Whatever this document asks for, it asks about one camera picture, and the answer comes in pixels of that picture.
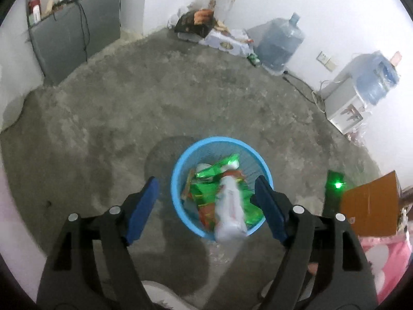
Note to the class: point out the grey cabinet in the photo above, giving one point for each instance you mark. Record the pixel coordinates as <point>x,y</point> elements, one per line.
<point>64,38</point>

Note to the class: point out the white fluffy slipper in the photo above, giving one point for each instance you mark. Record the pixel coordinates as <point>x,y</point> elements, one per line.
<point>161,294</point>

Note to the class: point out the white plastic bottle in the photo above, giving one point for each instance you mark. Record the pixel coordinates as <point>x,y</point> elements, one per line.
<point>229,210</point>

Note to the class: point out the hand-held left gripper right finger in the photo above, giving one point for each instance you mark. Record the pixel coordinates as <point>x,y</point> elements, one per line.
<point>269,206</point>

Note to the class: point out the green can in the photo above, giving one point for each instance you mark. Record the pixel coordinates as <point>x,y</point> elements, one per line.
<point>254,59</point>

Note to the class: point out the water jug on dispenser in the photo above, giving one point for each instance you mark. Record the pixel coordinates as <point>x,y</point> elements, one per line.
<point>376,77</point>

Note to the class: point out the red snack bag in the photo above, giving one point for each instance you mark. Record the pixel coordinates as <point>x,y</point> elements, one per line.
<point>206,215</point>

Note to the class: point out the small white bottle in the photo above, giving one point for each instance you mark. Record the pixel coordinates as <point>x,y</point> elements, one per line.
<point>37,14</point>

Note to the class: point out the blue mesh wastebasket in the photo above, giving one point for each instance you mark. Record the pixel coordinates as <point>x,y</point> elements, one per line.
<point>213,150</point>

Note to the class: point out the red thermos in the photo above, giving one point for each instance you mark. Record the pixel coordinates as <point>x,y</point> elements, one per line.
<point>34,3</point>

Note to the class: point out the blue water jug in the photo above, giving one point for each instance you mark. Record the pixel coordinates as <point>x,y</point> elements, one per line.
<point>279,45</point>

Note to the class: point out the wall socket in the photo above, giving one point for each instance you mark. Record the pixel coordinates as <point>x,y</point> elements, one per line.
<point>326,61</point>

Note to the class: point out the pink blanket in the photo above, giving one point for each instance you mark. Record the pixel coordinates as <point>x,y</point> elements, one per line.
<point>387,258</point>

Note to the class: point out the white plastic bag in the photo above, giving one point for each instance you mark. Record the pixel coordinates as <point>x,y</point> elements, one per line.
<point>176,17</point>

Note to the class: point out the green snack bag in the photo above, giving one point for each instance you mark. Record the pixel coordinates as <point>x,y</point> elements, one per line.
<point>203,190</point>

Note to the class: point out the black snack bag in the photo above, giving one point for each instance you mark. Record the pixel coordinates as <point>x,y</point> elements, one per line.
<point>193,24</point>

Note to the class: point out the pink table cover sheet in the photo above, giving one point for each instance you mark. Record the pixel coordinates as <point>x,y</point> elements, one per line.
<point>16,226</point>

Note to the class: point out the white water dispenser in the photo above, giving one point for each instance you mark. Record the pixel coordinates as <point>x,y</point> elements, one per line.
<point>342,106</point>

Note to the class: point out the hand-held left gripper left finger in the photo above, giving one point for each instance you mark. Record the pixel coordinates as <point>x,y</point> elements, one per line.
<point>142,211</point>

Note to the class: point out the printed white carton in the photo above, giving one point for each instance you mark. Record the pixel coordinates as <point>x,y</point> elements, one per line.
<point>226,43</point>

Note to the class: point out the orange cardboard box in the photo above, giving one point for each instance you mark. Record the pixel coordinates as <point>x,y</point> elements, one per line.
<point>371,206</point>

